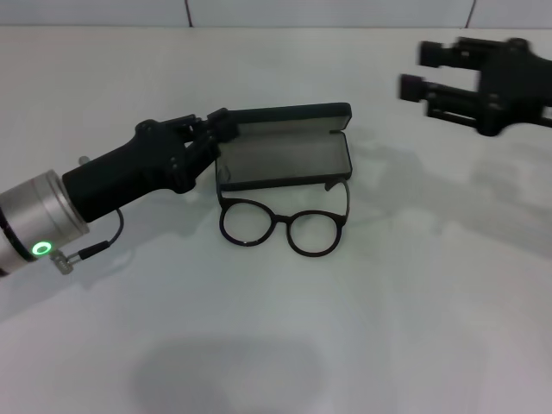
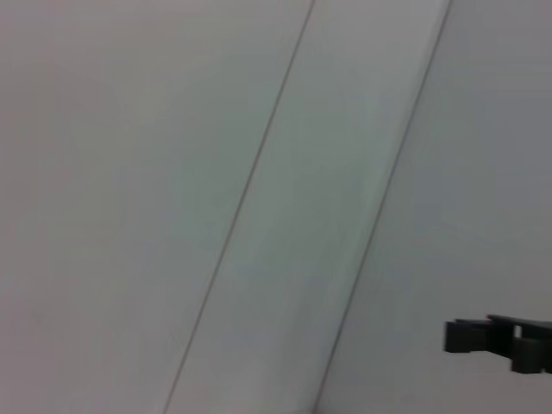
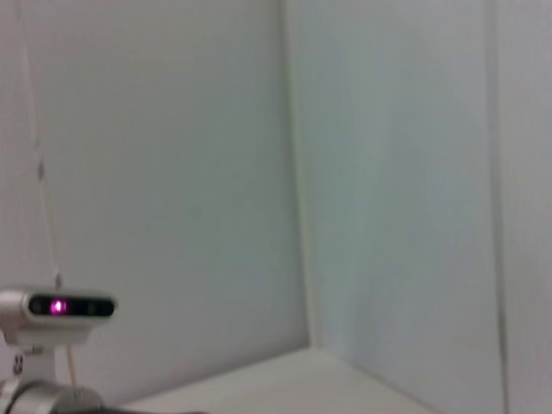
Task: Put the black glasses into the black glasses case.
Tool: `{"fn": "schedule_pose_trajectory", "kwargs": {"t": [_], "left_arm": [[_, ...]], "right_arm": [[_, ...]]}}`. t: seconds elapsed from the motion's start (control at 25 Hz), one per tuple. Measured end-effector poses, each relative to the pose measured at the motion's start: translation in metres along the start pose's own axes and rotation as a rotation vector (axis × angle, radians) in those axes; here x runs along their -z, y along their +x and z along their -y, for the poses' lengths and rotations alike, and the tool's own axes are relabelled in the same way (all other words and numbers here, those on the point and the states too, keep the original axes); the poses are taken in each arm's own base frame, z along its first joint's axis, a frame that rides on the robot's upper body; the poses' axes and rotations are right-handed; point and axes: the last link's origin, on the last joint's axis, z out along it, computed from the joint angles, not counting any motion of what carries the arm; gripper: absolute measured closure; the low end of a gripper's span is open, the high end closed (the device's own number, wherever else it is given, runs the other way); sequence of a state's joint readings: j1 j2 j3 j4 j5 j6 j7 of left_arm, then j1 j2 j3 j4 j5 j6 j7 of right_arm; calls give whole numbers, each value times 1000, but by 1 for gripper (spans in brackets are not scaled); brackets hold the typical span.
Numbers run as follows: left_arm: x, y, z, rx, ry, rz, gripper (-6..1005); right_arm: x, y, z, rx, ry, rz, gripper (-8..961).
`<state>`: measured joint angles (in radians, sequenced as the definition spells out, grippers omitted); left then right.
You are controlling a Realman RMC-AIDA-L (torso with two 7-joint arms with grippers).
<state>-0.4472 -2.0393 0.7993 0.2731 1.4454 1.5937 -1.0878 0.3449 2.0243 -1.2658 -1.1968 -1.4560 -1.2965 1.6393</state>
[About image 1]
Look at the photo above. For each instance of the left wrist silver plug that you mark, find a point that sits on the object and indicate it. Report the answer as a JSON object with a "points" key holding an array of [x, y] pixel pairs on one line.
{"points": [[84, 160]]}

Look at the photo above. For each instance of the black glasses case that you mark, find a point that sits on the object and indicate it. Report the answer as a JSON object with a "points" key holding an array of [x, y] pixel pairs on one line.
{"points": [[280, 159]]}

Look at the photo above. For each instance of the black round-lens glasses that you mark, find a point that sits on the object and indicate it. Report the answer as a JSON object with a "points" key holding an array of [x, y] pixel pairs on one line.
{"points": [[282, 220]]}

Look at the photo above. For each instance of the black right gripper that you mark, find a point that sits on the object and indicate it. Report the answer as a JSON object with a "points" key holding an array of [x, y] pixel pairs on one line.
{"points": [[517, 86]]}

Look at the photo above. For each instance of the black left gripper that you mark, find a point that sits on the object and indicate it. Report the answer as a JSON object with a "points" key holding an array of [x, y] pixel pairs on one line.
{"points": [[129, 172]]}

